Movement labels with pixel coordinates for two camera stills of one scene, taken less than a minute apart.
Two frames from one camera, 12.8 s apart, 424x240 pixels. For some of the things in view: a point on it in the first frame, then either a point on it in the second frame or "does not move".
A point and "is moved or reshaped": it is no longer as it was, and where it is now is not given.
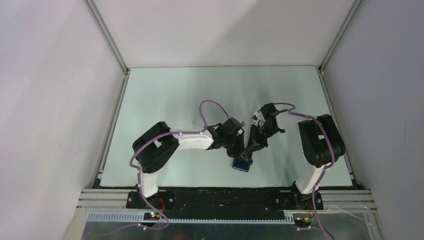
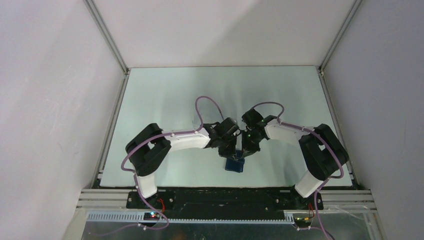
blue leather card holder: x=242 y=164 is moved or reshaped
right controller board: x=303 y=222 does not move
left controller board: x=153 y=216 does not move
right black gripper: x=257 y=141 does not move
